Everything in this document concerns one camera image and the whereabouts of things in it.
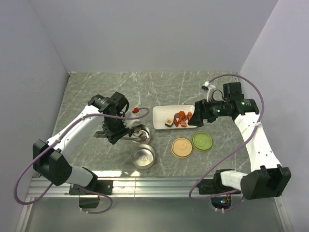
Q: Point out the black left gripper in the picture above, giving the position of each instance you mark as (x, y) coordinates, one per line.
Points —
(114, 136)

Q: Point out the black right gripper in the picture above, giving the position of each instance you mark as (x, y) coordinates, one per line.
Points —
(202, 111)

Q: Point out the orange chicken wing piece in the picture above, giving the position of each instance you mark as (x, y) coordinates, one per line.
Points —
(181, 116)

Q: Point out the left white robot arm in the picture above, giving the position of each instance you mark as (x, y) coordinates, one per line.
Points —
(50, 157)

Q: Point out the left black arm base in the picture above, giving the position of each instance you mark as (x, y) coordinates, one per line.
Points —
(99, 186)

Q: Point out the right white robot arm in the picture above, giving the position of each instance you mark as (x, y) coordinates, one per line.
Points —
(267, 178)

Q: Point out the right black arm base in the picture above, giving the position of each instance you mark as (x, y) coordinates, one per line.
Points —
(212, 187)

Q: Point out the large orange fish piece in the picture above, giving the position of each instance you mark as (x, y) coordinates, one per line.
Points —
(189, 115)

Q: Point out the slim orange wing piece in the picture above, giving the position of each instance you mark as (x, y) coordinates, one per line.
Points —
(175, 120)

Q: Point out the green round lid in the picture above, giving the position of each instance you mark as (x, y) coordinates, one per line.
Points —
(202, 141)

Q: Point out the beige round lid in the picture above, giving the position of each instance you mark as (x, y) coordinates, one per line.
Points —
(181, 148)

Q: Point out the white rectangular plate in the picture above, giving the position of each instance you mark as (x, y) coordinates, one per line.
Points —
(162, 113)

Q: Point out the steel bowl far from rail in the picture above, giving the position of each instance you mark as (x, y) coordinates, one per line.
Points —
(140, 134)

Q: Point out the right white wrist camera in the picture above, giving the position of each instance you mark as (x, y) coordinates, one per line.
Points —
(210, 89)

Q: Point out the steel bowl near rail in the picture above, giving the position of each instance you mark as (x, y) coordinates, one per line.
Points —
(143, 156)

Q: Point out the aluminium front rail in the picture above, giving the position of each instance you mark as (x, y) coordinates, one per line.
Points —
(133, 187)

